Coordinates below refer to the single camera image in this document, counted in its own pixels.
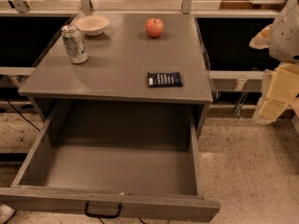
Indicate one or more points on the grey drawer cabinet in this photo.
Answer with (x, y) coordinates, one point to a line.
(119, 61)

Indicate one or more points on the red apple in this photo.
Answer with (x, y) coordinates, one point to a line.
(154, 27)

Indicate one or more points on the open grey top drawer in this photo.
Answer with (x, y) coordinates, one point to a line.
(143, 156)

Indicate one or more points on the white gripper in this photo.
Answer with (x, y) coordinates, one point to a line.
(286, 36)

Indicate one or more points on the dark blue rxbar wrapper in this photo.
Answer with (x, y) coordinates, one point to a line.
(164, 80)

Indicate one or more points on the white bowl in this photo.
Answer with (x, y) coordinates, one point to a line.
(92, 25)

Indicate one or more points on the black drawer handle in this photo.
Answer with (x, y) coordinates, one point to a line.
(102, 211)

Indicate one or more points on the silver soda can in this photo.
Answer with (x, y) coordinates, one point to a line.
(73, 43)

